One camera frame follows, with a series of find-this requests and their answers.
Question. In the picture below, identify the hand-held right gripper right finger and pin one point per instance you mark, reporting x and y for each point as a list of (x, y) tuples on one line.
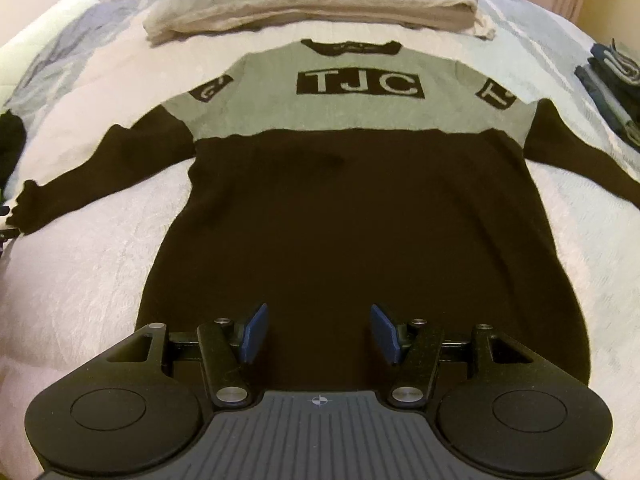
[(385, 332)]

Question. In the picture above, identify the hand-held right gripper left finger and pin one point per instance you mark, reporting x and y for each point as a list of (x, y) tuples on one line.
[(254, 332)]

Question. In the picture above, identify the black and grey sweater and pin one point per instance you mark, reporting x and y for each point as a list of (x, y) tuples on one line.
[(350, 210)]

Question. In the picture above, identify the stack of dark folded clothes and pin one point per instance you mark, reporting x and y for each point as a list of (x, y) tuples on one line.
[(610, 90)]

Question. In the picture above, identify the white textured bedspread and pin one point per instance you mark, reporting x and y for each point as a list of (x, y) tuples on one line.
[(90, 260)]

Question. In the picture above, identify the dark cloth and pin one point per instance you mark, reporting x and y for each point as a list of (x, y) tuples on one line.
[(11, 150)]

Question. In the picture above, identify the folded beige blanket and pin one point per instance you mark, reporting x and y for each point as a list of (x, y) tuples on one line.
[(300, 17)]

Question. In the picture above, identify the light blue striped bed sheet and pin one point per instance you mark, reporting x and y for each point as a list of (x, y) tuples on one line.
[(540, 35)]

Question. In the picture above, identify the white pillow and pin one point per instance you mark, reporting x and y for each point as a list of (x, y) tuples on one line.
[(45, 25)]

